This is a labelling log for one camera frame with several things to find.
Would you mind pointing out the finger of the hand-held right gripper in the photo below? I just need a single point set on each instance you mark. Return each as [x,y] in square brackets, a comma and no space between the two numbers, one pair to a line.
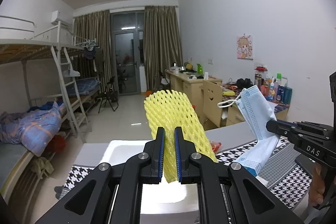
[278,128]
[315,127]

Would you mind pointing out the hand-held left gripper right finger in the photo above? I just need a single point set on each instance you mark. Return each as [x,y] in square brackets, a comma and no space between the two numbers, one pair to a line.
[178,155]

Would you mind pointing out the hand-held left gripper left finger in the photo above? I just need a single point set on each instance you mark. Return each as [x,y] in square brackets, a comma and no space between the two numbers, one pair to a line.
[161,155]

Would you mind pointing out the blue face mask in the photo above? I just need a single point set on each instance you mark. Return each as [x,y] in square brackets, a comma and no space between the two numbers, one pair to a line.
[258,119]

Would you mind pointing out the white foam box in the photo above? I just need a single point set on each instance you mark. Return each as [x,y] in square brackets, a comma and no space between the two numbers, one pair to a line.
[126,148]

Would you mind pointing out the yellow foam fruit net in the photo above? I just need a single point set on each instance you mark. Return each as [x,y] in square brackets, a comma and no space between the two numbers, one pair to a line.
[170,108]

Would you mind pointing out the person's right hand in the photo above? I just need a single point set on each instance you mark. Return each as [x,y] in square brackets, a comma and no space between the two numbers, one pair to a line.
[317,184]

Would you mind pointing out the red snack packet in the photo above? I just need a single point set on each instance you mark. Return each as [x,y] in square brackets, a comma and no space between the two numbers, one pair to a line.
[216,146]

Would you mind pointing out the group of toiletry bottles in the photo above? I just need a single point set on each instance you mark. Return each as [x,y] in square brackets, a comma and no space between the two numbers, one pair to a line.
[278,87]

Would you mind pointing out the desk with printed cloth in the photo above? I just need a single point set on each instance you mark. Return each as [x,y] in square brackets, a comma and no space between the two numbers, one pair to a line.
[233,113]

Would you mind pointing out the houndstooth tablecloth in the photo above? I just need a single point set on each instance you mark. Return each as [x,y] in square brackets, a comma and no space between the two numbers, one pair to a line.
[283,182]

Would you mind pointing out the black headphones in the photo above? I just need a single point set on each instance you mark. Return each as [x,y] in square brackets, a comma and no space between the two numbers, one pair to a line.
[244,82]

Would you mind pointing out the orange floor item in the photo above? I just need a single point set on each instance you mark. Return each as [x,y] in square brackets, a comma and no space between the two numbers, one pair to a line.
[147,92]

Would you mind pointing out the wooden smiley chair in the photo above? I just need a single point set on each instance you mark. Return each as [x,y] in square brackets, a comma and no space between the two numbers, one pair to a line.
[211,98]

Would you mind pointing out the light wooden desk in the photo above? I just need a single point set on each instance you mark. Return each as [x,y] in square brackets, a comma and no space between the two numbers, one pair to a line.
[183,85]

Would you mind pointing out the black folding chair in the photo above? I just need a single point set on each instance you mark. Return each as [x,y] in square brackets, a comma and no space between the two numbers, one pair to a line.
[109,95]

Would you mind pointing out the small cooking pot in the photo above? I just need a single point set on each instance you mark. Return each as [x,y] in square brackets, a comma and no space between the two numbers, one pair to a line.
[175,69]

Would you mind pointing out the bunk bed with plaid mattress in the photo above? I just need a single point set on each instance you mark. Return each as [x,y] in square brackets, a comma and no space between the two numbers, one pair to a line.
[84,85]

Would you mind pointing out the glass balcony door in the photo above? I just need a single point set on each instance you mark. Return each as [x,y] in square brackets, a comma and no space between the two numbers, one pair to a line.
[126,56]

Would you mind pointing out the brown curtain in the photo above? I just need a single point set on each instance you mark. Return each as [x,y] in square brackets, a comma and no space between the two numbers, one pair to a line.
[92,43]
[162,43]

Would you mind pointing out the white metal bunk bed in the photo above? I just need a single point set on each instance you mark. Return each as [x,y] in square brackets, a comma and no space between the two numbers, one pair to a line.
[65,77]

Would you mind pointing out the hanging dark clothes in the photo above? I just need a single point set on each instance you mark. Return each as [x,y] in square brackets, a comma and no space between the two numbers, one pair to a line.
[89,54]

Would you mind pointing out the blue plaid blanket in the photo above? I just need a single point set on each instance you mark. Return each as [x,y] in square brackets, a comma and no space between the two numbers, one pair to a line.
[34,127]

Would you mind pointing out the white air conditioner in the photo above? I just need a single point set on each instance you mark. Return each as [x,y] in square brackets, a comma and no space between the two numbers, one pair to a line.
[61,18]

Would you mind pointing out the cartoon wall poster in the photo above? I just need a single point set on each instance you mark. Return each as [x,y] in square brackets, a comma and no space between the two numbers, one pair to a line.
[245,47]

